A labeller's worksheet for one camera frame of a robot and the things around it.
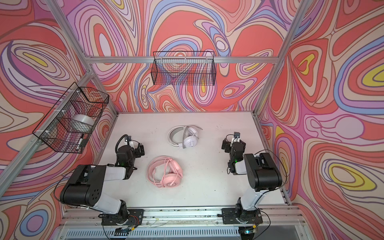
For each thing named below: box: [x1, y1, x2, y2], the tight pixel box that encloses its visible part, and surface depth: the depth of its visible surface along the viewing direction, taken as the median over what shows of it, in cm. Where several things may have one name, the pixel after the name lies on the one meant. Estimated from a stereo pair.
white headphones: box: [167, 124, 203, 149], surface depth 100 cm
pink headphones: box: [147, 156, 183, 188], surface depth 84 cm
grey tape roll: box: [69, 114, 95, 133], surface depth 74 cm
